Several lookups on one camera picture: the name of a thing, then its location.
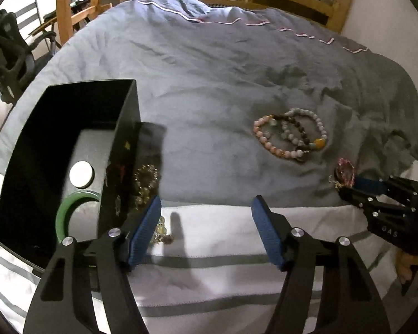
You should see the grey duvet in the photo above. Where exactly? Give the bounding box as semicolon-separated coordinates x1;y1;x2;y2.
0;0;418;209

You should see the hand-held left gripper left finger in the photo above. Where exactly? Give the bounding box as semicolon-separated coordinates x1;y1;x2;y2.
23;195;162;334

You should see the white grey-striped bed sheet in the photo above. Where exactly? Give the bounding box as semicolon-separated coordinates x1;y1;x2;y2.
0;160;418;334

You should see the black storage box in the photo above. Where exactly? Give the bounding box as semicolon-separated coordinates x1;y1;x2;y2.
0;79;166;275

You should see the white round disc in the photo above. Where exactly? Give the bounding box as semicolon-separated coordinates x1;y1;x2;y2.
70;161;94;188

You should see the person's right hand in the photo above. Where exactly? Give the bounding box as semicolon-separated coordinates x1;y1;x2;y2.
394;250;418;290

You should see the wooden ladder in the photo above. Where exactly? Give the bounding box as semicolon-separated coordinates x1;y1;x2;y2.
55;0;113;47

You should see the grey-white bracelet with orange bead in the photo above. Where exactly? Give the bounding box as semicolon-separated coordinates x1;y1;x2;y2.
280;108;329;152

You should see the wooden folding table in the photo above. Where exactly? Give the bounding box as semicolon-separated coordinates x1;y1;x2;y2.
28;5;91;42

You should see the green jade bangle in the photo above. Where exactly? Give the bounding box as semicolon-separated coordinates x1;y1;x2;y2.
56;192;101;244

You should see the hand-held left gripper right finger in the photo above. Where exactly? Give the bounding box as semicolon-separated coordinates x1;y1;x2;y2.
251;195;387;334

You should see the yellow crystal bead bracelet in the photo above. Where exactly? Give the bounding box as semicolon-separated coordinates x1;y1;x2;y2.
132;164;175;246

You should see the black office chair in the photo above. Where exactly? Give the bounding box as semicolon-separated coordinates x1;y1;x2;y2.
0;9;58;105

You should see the dark pink crystal bracelet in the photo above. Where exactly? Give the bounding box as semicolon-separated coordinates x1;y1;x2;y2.
329;158;359;191

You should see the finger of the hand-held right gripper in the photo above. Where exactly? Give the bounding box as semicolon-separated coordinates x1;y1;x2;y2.
354;176;418;200
339;186;417;217

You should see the dark brown bead bracelet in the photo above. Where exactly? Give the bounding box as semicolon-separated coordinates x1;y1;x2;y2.
270;112;313;163

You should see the pink bead bracelet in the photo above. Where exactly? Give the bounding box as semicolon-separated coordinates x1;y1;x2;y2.
254;114;309;159

